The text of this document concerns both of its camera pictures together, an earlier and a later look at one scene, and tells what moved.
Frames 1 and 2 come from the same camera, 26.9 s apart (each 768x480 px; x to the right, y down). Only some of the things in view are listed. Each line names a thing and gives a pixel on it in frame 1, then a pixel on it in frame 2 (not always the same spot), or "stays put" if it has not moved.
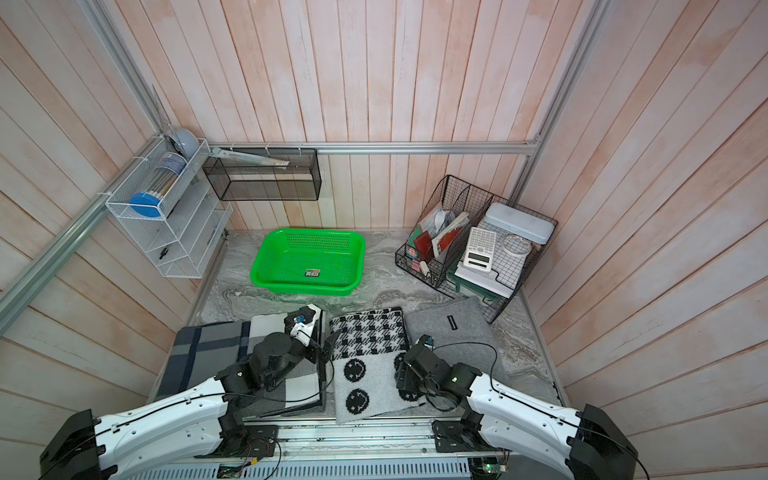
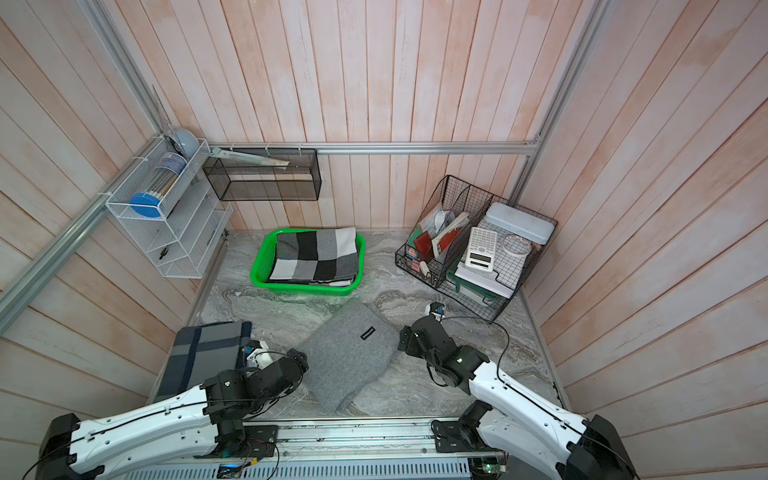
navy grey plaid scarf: (198, 354) stays put
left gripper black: (314, 353) to (295, 354)
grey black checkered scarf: (299, 388) to (326, 257)
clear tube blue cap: (168, 169) stays put
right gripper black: (404, 376) to (412, 345)
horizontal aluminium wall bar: (507, 147) stays put
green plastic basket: (309, 261) stays put
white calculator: (480, 249) stays put
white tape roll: (517, 246) stays put
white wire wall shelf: (175, 205) stays put
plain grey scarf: (460, 331) to (351, 349)
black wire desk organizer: (473, 244) stays put
